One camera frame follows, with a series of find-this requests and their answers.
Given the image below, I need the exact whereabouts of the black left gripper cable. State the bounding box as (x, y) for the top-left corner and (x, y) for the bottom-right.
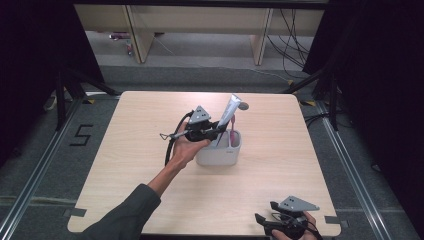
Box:
(164, 110), (195, 167)

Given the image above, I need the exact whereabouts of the black floor cable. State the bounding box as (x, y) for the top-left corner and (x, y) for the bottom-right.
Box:
(303, 111), (332, 129)

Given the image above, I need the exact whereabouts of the white toothbrush holder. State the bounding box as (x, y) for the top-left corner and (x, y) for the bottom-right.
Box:
(195, 129), (243, 167)

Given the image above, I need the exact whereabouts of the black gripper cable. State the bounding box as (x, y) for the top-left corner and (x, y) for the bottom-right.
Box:
(164, 110), (195, 167)
(305, 218), (324, 240)

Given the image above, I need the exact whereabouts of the bundle of black cables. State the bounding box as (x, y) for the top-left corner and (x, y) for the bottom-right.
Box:
(266, 8), (313, 80)

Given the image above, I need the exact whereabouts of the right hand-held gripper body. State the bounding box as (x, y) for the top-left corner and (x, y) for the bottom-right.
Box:
(263, 195), (321, 240)

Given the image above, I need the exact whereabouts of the thin white floor cable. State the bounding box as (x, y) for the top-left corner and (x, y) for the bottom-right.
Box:
(152, 35), (292, 83)

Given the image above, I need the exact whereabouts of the metal floor rail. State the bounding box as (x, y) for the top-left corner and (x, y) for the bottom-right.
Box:
(315, 99), (392, 240)
(0, 97), (84, 240)

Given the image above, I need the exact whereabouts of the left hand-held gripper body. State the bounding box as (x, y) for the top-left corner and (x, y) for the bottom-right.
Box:
(159, 105), (221, 143)

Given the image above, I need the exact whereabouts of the person's right hand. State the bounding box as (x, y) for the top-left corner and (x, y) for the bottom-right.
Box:
(271, 210), (318, 240)

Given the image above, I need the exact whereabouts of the white toothpaste tube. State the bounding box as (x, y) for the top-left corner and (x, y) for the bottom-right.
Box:
(214, 93), (250, 148)

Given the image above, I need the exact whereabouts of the pink and grey toothbrush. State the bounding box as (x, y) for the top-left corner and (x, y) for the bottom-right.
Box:
(228, 114), (240, 148)

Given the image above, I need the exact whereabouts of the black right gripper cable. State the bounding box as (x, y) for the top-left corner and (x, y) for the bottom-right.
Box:
(305, 218), (324, 240)

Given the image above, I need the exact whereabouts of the black metal stand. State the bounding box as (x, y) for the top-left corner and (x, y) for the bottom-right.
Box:
(54, 65), (122, 132)
(281, 63), (340, 132)

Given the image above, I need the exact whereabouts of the small red and white object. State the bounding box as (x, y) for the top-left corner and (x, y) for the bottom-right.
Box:
(109, 31), (135, 57)

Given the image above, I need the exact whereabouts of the grey tape strip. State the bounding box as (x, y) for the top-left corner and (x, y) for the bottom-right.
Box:
(324, 215), (350, 230)
(62, 207), (88, 218)

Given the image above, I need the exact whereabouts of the person's left hand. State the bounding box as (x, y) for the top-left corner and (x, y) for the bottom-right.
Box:
(169, 121), (212, 170)

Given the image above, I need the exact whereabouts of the black curtain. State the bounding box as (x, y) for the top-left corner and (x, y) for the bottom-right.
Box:
(302, 0), (424, 231)
(0, 0), (105, 168)

